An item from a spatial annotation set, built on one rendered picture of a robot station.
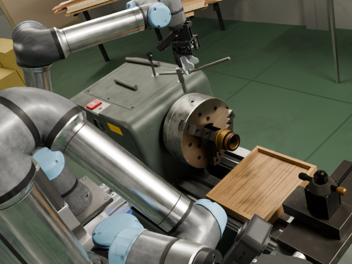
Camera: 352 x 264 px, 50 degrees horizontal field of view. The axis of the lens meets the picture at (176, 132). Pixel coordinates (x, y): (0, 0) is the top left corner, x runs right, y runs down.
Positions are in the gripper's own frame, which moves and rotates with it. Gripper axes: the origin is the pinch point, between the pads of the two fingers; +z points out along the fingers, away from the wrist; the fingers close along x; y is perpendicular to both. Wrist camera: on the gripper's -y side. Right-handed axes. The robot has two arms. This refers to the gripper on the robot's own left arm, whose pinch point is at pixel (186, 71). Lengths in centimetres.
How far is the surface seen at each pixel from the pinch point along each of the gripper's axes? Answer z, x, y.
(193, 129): 19.4, -11.9, 3.0
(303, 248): 41, -41, 50
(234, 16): 119, 392, -155
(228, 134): 25.5, -6.6, 15.1
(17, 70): 96, 204, -429
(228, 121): 25.5, 2.6, 11.2
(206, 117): 21.5, -0.9, 3.6
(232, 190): 49, -15, 15
